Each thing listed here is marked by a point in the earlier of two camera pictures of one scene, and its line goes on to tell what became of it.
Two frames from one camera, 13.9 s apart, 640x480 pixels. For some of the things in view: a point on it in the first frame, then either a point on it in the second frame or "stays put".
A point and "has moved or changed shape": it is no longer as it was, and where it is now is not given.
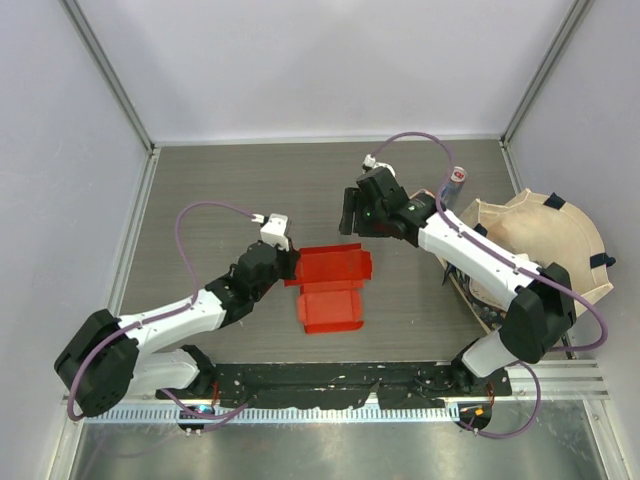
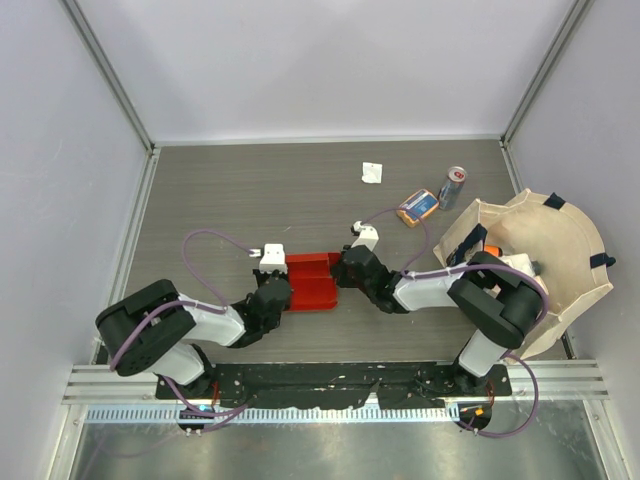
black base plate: (395, 385) stays put
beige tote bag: (543, 229) stays put
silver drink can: (454, 187) stays put
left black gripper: (290, 257) → (260, 276)
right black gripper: (354, 202) → (338, 271)
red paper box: (331, 281) has moved or changed shape
